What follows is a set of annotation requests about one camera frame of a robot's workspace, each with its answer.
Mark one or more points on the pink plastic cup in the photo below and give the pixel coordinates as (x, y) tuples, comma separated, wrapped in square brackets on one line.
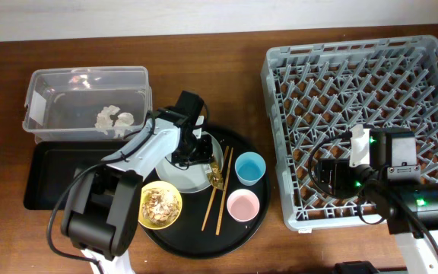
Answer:
[(243, 205)]

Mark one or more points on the blue plastic cup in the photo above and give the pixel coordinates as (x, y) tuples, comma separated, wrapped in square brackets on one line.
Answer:
[(250, 167)]

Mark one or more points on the black rectangular tray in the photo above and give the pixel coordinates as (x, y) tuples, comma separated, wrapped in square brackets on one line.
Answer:
[(53, 167)]

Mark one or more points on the grey round plate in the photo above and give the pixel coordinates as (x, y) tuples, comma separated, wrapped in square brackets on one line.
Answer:
[(192, 180)]

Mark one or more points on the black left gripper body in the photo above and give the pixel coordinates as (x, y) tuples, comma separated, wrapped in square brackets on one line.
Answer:
[(200, 151)]

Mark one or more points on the round black tray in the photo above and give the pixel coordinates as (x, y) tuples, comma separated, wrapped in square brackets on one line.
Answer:
[(204, 231)]

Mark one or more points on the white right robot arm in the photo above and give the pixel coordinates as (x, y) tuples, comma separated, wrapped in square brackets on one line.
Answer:
[(411, 213)]

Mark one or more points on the gold foil snack wrapper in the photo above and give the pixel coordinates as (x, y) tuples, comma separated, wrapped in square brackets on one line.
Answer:
[(214, 176)]

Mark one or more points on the left wooden chopstick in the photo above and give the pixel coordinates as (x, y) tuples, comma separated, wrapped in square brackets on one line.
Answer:
[(214, 191)]

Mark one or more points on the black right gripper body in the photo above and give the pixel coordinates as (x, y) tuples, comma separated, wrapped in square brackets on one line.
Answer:
[(346, 180)]

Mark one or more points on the white paper napkin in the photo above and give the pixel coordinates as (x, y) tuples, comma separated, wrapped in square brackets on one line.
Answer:
[(112, 116)]

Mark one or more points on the peanut shells and rice scraps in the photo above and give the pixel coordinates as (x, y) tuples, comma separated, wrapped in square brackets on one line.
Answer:
[(160, 207)]

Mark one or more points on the wooden chopstick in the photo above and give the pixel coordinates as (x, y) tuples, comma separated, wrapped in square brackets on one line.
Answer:
[(214, 191), (224, 193)]

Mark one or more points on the right wooden chopstick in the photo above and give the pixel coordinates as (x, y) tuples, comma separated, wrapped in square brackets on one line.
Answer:
[(224, 193)]

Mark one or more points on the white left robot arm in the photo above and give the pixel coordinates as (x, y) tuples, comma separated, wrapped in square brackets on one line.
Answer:
[(103, 200)]

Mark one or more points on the grey dishwasher rack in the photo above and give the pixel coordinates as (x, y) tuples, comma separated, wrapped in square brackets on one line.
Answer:
[(315, 92)]

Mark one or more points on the yellow bowl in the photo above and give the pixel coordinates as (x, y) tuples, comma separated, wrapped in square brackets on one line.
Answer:
[(161, 185)]

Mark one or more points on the clear plastic waste bin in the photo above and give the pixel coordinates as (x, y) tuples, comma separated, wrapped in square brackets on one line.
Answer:
[(62, 103)]

